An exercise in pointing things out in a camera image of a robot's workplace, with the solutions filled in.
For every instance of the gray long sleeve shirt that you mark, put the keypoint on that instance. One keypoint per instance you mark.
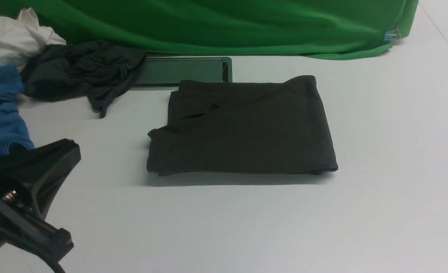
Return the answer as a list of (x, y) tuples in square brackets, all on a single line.
[(256, 128)]

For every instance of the blue binder clip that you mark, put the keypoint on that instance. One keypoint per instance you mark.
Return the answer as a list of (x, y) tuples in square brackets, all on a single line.
[(390, 36)]

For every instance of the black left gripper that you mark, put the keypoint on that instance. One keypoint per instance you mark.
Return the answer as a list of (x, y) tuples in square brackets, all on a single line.
[(29, 182)]

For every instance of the blue crumpled shirt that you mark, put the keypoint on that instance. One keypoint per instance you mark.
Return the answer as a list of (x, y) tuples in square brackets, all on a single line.
[(14, 135)]

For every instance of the metal table cable hatch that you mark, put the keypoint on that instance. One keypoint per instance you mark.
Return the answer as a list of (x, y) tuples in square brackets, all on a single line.
[(168, 72)]

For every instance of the dark teal crumpled shirt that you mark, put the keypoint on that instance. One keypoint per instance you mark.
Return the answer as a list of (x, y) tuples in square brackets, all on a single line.
[(98, 70)]

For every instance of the green backdrop cloth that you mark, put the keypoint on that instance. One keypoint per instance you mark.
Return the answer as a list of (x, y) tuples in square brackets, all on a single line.
[(322, 29)]

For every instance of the white crumpled cloth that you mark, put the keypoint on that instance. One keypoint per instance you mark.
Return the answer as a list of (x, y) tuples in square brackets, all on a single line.
[(24, 38)]

